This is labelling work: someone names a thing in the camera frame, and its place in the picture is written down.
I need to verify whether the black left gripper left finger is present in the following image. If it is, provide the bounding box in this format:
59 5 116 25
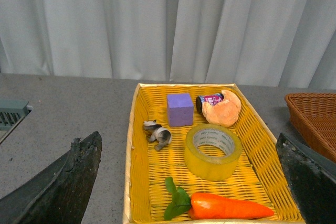
1 132 102 223

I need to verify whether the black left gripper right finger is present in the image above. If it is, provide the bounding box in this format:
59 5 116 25
276 133 335 223

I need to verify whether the yellow packing tape roll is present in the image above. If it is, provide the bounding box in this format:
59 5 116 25
184 124 243 182

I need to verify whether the brown wicker basket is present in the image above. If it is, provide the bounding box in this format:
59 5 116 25
285 93 335 162

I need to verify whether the yellow woven basket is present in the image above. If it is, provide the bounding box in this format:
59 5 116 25
123 83 303 223

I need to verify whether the grey vent box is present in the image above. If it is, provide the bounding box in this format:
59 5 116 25
1 99 33 143

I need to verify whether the toy croissant bread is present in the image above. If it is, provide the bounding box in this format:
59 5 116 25
202 89 242 127

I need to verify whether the orange toy carrot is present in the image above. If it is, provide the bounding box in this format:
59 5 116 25
164 177 274 220

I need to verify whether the black white animal figurine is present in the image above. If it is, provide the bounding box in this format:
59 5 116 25
143 120 172 151

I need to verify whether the small purple can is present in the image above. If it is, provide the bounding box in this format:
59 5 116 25
195 93 224 114

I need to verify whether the purple foam block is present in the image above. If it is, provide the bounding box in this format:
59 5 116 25
166 93 194 127

